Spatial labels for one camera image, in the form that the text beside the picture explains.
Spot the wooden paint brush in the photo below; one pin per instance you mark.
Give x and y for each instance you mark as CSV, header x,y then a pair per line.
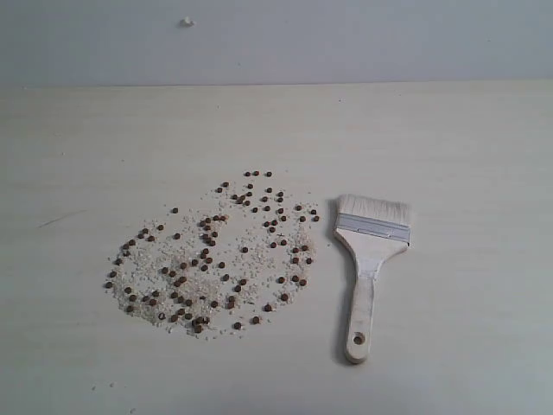
x,y
373,231

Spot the pile of pellets and grains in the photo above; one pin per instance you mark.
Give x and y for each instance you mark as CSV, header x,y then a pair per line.
x,y
243,254

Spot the small white wall plug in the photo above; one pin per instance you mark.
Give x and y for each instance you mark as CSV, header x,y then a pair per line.
x,y
187,22

